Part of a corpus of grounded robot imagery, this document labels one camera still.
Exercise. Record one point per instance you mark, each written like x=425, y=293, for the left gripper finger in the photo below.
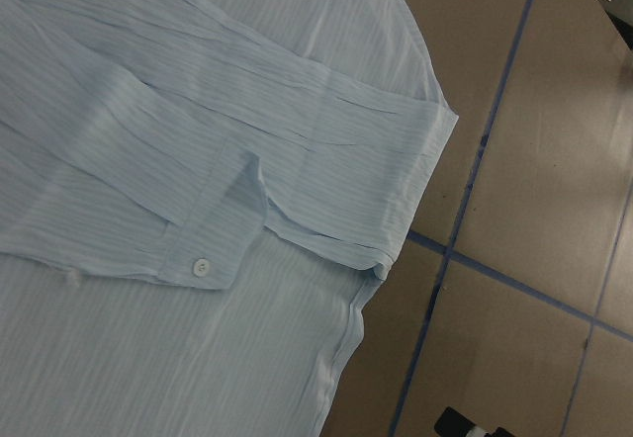
x=452, y=423

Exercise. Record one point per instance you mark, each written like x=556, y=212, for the light blue button-up shirt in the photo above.
x=198, y=198

